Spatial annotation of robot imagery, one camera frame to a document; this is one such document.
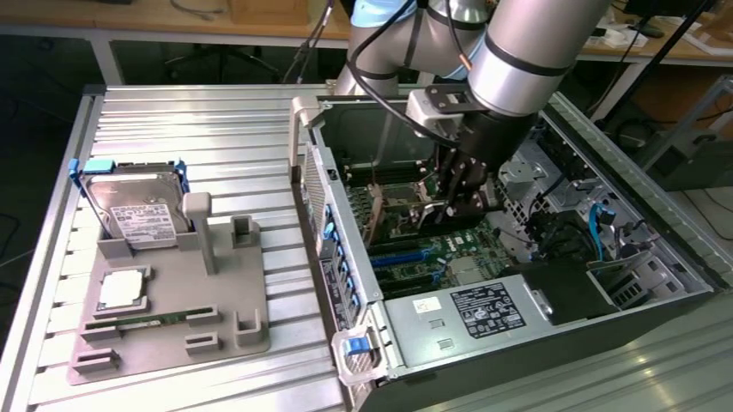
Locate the black office chair base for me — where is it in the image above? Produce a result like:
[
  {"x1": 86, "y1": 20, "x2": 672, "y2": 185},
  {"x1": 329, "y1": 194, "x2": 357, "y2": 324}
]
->
[{"x1": 166, "y1": 42, "x2": 282, "y2": 85}]

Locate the blue expansion slot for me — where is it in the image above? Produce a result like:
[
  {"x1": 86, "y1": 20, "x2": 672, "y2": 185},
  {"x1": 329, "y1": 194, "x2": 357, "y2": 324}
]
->
[{"x1": 369, "y1": 251, "x2": 430, "y2": 268}]

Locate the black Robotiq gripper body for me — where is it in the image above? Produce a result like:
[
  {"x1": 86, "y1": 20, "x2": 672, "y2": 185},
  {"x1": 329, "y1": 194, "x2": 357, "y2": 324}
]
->
[{"x1": 432, "y1": 106, "x2": 541, "y2": 173}]

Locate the hard disk in blue caddy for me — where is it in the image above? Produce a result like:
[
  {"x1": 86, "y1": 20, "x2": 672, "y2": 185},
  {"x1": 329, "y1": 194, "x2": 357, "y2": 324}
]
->
[{"x1": 67, "y1": 158, "x2": 190, "y2": 252}]

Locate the silver chipset heatsink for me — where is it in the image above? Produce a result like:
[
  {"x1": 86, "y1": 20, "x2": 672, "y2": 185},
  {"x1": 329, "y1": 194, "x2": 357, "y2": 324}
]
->
[{"x1": 448, "y1": 258, "x2": 484, "y2": 285}]

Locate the thin hanging cable with plug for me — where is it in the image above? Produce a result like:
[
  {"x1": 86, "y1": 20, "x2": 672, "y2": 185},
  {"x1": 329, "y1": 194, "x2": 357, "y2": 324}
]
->
[{"x1": 285, "y1": 0, "x2": 337, "y2": 85}]

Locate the black monitor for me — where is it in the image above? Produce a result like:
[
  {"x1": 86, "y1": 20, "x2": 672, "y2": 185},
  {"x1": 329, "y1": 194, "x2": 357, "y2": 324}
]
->
[{"x1": 621, "y1": 0, "x2": 717, "y2": 16}]

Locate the black stand pole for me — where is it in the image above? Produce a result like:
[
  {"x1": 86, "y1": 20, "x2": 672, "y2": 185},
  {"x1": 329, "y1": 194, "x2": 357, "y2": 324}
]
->
[{"x1": 584, "y1": 0, "x2": 717, "y2": 121}]

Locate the wooden desk with white frame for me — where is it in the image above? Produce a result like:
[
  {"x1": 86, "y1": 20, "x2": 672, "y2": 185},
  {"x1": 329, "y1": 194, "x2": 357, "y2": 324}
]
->
[{"x1": 0, "y1": 0, "x2": 733, "y2": 121}]

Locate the white and orange desk object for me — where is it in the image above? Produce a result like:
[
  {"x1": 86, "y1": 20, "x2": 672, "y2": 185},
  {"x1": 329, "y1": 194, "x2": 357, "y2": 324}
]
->
[{"x1": 589, "y1": 24, "x2": 649, "y2": 48}]

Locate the grey plastic parts rack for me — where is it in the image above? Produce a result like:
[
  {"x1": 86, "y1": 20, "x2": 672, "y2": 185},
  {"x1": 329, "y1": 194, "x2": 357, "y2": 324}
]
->
[{"x1": 67, "y1": 191, "x2": 274, "y2": 390}]

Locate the silver perforated disk bay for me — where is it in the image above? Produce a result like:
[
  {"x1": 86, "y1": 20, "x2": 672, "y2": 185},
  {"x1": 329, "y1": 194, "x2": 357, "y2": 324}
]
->
[{"x1": 485, "y1": 145, "x2": 575, "y2": 224}]

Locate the blue data wire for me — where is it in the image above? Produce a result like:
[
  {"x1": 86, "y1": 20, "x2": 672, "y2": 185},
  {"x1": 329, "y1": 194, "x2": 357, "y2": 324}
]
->
[{"x1": 587, "y1": 200, "x2": 617, "y2": 263}]

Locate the black expansion slot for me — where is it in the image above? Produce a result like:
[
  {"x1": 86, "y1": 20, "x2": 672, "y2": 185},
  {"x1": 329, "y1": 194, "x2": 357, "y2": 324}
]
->
[{"x1": 378, "y1": 273, "x2": 440, "y2": 298}]

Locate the black open PC case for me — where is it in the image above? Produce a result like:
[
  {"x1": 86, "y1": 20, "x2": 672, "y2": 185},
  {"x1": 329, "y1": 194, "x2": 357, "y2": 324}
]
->
[{"x1": 289, "y1": 92, "x2": 719, "y2": 412}]

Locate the Nvidia graphics card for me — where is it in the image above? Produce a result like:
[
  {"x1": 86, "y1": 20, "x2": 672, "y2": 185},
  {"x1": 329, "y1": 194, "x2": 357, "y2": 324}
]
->
[{"x1": 362, "y1": 182, "x2": 488, "y2": 246}]

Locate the black wire bundle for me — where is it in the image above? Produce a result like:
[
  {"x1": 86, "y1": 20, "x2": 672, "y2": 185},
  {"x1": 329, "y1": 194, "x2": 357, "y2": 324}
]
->
[{"x1": 524, "y1": 209, "x2": 595, "y2": 263}]

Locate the black equipment box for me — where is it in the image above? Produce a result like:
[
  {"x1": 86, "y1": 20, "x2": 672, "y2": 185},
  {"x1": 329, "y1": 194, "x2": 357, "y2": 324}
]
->
[{"x1": 649, "y1": 132, "x2": 733, "y2": 192}]

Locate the green motherboard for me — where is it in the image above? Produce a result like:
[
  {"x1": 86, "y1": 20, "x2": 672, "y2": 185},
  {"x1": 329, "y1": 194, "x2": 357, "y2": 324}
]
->
[{"x1": 342, "y1": 162, "x2": 509, "y2": 301}]

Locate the grey power supply unit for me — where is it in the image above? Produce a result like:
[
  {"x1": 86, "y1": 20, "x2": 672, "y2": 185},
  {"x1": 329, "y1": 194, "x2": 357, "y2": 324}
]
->
[{"x1": 382, "y1": 274, "x2": 556, "y2": 373}]

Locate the CPU socket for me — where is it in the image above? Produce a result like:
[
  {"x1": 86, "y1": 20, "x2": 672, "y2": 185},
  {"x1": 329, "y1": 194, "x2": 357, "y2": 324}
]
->
[{"x1": 381, "y1": 184, "x2": 425, "y2": 203}]

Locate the grey slotted disk bay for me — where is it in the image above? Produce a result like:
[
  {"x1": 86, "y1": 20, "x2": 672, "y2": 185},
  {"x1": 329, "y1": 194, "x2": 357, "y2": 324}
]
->
[{"x1": 587, "y1": 252, "x2": 677, "y2": 310}]

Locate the brown cardboard box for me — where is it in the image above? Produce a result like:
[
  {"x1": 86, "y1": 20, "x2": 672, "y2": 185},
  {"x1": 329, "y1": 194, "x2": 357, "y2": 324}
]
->
[{"x1": 229, "y1": 0, "x2": 314, "y2": 25}]

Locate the green RAM stick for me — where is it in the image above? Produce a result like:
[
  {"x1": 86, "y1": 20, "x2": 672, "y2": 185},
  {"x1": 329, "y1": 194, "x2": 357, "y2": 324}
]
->
[{"x1": 117, "y1": 315, "x2": 190, "y2": 331}]

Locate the silver CPU chip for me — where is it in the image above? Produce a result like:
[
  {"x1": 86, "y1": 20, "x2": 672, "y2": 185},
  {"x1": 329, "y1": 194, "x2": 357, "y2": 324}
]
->
[{"x1": 97, "y1": 272, "x2": 145, "y2": 312}]

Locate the black plastic shroud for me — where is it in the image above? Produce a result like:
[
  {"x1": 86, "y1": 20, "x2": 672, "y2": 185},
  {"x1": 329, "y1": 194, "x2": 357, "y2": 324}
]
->
[{"x1": 497, "y1": 261, "x2": 621, "y2": 326}]

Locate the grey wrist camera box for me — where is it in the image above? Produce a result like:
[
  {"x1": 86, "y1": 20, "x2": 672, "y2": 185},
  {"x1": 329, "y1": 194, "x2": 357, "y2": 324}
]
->
[{"x1": 405, "y1": 84, "x2": 469, "y2": 139}]

